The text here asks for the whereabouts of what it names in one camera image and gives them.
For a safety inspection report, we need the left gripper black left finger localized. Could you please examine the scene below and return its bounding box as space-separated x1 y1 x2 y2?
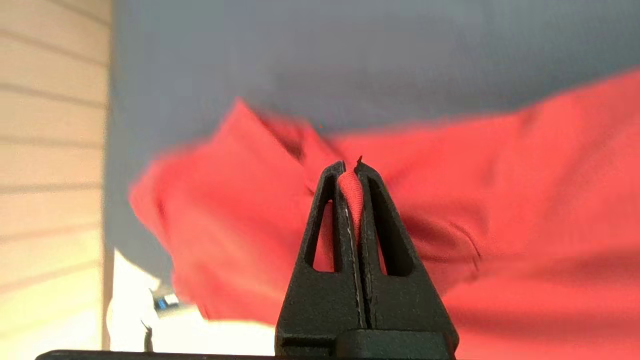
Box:
275 160 369 357

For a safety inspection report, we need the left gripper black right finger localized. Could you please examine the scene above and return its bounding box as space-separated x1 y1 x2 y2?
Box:
354 161 459 358

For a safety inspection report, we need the red t-shirt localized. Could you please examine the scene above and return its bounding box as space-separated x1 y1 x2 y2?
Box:
129 70 640 360

